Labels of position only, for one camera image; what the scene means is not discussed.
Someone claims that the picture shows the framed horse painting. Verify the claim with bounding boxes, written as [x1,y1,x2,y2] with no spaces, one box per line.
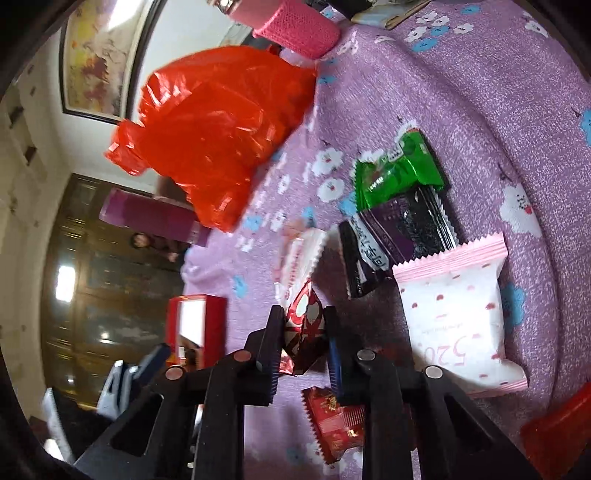
[59,0,166,124]

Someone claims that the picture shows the seated person dark coat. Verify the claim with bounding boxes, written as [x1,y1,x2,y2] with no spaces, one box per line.
[129,232,188,263]

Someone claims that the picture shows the pink white snack packet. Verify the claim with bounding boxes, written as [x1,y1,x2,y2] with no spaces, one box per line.
[392,233,528,398]

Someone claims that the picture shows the brown wooden glass doors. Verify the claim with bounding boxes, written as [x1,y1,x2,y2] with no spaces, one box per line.
[40,174,183,406]

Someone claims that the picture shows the pink sleeved bottle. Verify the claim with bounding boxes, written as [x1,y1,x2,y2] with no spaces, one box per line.
[207,0,341,60]

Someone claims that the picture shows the red gift box tray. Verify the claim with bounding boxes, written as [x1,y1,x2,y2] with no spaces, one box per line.
[165,294,228,372]

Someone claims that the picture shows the red box corner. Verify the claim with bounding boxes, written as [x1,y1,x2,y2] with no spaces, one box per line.
[520,382,590,479]

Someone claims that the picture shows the dark purple snack packet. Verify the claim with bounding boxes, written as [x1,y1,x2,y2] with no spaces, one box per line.
[338,186,460,299]

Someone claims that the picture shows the red white candy packet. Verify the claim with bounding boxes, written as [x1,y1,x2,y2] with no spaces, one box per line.
[280,280,328,376]

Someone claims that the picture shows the red square snack packet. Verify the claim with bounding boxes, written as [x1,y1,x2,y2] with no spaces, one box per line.
[301,387,365,465]

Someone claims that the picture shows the red plastic bag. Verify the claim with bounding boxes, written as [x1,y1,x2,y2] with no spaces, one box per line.
[104,46,317,232]

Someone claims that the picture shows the purple floral tablecloth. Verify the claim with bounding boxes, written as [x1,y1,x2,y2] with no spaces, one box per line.
[181,0,591,480]

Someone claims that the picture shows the white pink striped packet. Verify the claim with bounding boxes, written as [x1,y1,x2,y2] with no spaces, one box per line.
[274,228,328,308]

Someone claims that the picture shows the green snack packet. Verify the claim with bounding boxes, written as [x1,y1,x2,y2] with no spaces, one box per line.
[353,128,446,211]

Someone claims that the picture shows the purple thermos bottle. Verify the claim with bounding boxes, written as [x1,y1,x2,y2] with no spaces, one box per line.
[99,188,211,247]

